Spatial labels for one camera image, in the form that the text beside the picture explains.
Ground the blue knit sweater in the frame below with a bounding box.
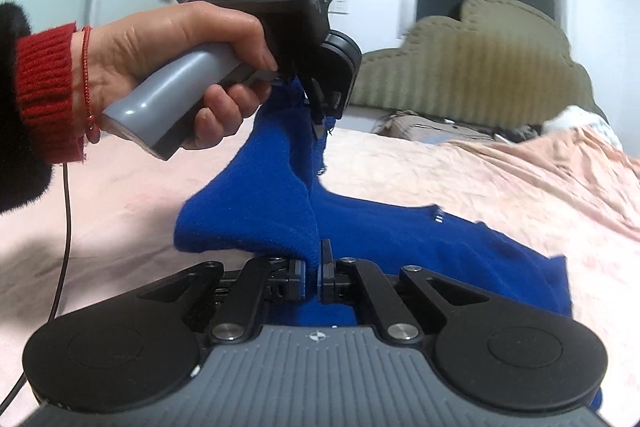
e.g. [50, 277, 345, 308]
[174, 82, 573, 326]

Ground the olive green padded headboard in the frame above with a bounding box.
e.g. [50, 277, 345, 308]
[350, 0, 602, 129]

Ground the brown patterned pillow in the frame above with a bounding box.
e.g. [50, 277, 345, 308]
[372, 112, 495, 145]

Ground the person's left hand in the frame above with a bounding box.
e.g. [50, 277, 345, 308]
[72, 1, 278, 150]

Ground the pink floral bed sheet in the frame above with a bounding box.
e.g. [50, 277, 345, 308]
[1, 129, 639, 426]

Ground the white crumpled quilt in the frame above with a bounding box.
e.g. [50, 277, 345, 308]
[541, 105, 623, 150]

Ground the red string bracelet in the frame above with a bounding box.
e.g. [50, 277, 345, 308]
[79, 25, 102, 145]

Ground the red and black sleeve forearm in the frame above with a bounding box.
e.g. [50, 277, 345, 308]
[1, 2, 84, 212]

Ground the black cable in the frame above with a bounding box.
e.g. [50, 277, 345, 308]
[0, 161, 74, 413]

